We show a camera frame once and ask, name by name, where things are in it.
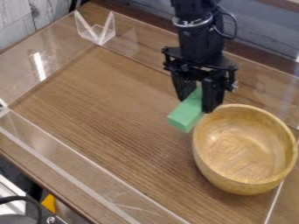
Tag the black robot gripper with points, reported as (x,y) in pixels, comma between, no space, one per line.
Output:
(197,59)

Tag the green rectangular block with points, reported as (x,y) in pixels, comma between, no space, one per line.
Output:
(189,112)

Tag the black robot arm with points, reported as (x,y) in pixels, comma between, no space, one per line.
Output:
(190,9)

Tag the brown wooden bowl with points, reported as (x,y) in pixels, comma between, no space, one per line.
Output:
(245,149)

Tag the yellow label sticker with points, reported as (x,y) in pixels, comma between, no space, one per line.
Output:
(50,203)

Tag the clear acrylic corner bracket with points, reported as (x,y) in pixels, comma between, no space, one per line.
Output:
(100,34)

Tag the clear acrylic front wall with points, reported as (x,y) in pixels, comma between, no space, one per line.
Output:
(86,186)

